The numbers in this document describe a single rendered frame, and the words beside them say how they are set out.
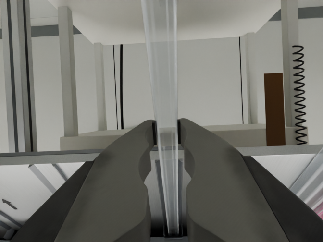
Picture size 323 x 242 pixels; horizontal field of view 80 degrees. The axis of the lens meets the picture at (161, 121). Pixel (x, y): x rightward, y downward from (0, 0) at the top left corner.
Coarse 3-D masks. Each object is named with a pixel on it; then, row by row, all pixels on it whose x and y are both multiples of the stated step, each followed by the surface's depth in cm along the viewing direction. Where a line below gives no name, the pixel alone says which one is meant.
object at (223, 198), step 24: (192, 144) 9; (216, 144) 9; (192, 168) 9; (216, 168) 8; (240, 168) 8; (192, 192) 7; (216, 192) 7; (240, 192) 7; (192, 216) 6; (216, 216) 6; (240, 216) 6; (264, 216) 6; (192, 240) 6; (216, 240) 6; (240, 240) 5; (264, 240) 5
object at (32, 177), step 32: (0, 160) 18; (32, 160) 17; (64, 160) 17; (256, 160) 17; (288, 160) 17; (0, 192) 20; (32, 192) 20; (160, 192) 20; (0, 224) 26; (160, 224) 27
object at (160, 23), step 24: (144, 0) 7; (168, 0) 7; (144, 24) 8; (168, 24) 8; (168, 48) 9; (168, 72) 9; (168, 96) 10; (168, 120) 12; (168, 144) 13; (168, 168) 15; (168, 192) 18; (168, 216) 22
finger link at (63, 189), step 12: (84, 168) 8; (72, 180) 8; (84, 180) 8; (60, 192) 7; (72, 192) 7; (48, 204) 7; (60, 204) 7; (72, 204) 7; (36, 216) 6; (48, 216) 6; (60, 216) 6; (24, 228) 6; (36, 228) 6; (48, 228) 6; (60, 228) 6; (12, 240) 6; (24, 240) 6; (36, 240) 6; (48, 240) 6
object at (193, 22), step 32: (64, 0) 54; (96, 0) 55; (128, 0) 55; (192, 0) 57; (224, 0) 57; (256, 0) 58; (96, 32) 74; (128, 32) 75; (192, 32) 78; (224, 32) 79
